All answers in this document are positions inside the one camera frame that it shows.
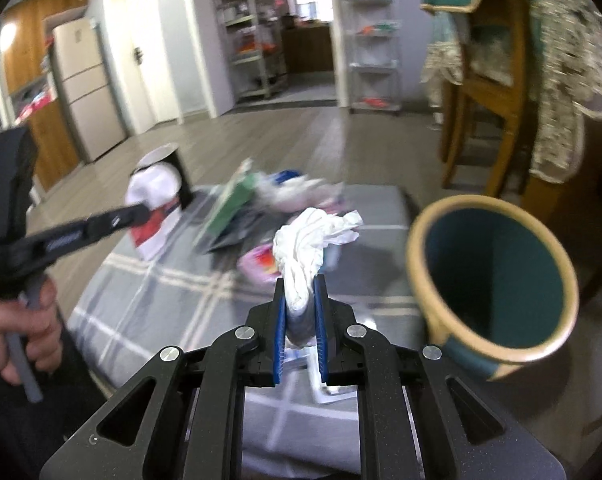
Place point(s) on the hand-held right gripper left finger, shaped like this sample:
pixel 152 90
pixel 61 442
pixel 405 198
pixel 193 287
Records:
pixel 279 340

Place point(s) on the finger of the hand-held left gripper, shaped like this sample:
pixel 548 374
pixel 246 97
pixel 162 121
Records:
pixel 96 227

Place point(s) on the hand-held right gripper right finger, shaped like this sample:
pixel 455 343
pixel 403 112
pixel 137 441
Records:
pixel 321 332

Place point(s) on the white cloth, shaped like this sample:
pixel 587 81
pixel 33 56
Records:
pixel 306 240

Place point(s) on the green bin with beige rim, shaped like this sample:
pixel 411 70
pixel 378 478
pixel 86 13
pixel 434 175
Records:
pixel 491 270

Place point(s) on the white plastic bag red print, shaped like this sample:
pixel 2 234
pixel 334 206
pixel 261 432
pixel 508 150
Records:
pixel 153 195

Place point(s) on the pink packet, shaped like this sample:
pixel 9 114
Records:
pixel 261 262

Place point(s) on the grey plaid mat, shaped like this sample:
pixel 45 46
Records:
pixel 171 295

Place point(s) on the beige refrigerator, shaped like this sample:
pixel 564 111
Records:
pixel 83 85

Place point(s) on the green packet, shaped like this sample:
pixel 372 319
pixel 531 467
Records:
pixel 233 200

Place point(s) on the white door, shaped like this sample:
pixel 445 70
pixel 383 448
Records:
pixel 141 50

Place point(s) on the metal shelf rack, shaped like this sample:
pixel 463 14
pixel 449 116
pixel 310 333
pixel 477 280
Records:
pixel 251 40

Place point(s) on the dark wooden low cabinet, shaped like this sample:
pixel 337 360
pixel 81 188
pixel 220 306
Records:
pixel 308 50

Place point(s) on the white shelf rack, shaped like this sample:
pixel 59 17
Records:
pixel 373 40

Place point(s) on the wooden chair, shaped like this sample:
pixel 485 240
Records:
pixel 511 75

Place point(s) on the wooden wall cabinet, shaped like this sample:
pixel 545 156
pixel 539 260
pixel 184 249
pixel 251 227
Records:
pixel 28 40

